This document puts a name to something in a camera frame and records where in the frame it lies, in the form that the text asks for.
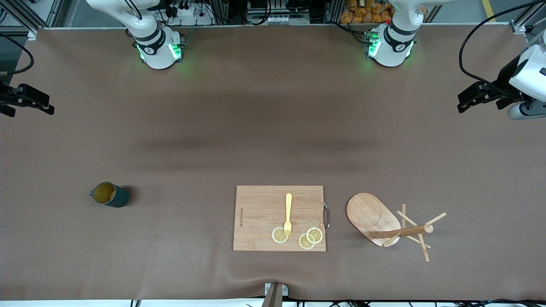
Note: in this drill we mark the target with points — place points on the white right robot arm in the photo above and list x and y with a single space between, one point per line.
155 47

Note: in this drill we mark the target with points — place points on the yellow plastic fork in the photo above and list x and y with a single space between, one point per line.
288 204

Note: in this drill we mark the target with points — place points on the wooden mug tree rack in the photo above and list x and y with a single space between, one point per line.
369 213

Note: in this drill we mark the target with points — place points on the dark teal mug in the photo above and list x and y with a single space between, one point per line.
119 197

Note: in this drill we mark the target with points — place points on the orange snack bag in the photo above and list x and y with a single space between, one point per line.
362 13

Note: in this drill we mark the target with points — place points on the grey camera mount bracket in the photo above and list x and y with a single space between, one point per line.
275 296

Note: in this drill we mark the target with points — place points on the aluminium frame post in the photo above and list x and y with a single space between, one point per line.
518 26
32 33

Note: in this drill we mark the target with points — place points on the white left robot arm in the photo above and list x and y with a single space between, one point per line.
390 47

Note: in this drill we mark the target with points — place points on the brown table mat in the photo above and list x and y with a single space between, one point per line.
256 128

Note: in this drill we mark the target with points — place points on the white power strip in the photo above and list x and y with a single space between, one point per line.
187 10

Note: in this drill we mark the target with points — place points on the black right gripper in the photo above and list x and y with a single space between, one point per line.
5 98

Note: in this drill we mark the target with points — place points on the lemon slice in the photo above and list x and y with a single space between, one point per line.
315 234
278 236
304 243

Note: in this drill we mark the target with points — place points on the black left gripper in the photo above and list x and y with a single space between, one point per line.
502 83

